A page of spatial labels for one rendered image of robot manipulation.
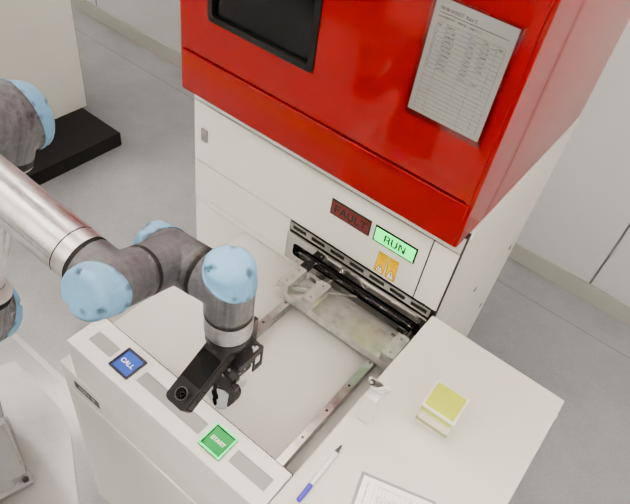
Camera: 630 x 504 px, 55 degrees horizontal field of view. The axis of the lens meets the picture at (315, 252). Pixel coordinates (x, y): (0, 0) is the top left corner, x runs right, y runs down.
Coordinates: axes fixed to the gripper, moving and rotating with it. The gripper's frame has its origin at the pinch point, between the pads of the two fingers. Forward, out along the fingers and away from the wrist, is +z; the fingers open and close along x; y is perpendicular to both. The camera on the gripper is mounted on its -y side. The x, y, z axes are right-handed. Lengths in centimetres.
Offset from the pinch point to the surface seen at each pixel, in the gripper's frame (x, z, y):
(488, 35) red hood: -7, -55, 53
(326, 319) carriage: 6, 23, 45
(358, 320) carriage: 0, 23, 51
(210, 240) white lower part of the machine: 60, 42, 59
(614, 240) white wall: -42, 73, 207
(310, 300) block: 11, 20, 45
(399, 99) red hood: 6, -37, 54
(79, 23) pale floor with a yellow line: 319, 110, 194
